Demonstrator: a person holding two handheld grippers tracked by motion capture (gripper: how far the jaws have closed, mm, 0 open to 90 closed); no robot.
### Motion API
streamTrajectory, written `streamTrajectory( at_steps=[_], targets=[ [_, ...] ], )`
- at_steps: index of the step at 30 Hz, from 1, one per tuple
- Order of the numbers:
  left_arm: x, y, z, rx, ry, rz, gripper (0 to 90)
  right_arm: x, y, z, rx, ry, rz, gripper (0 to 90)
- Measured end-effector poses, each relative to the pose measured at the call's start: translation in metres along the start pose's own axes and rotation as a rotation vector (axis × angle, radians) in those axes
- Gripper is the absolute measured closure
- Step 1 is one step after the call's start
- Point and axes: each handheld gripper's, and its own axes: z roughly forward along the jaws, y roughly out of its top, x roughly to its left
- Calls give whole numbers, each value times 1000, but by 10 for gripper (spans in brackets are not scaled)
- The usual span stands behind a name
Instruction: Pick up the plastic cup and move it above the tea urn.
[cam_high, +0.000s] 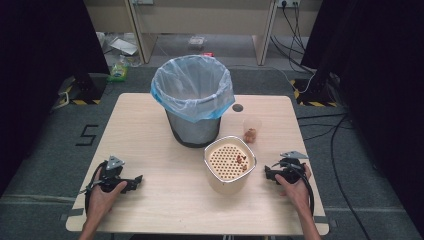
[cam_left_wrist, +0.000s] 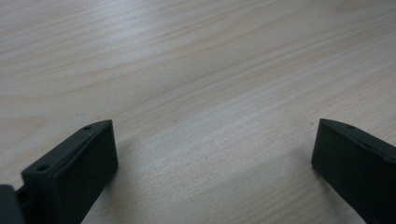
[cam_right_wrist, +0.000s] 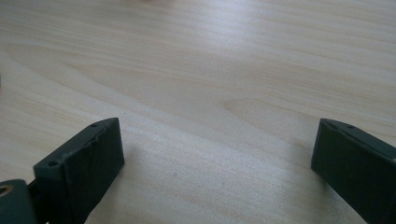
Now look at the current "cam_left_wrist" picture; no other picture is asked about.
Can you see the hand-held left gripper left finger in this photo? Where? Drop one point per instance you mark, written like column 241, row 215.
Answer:
column 70, row 172

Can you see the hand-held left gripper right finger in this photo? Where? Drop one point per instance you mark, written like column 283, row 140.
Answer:
column 355, row 168

